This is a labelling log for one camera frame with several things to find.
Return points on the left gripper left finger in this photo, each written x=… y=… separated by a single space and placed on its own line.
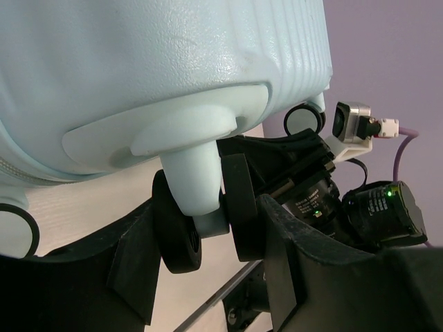
x=105 y=281

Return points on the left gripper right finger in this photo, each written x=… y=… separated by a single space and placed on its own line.
x=315 y=283

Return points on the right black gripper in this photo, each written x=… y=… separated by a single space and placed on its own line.
x=296 y=171

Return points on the light blue hardshell suitcase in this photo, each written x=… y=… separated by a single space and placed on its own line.
x=89 y=88

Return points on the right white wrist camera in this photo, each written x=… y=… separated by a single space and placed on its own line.
x=354 y=128

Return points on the aluminium rail at table edge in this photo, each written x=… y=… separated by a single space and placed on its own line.
x=214 y=297

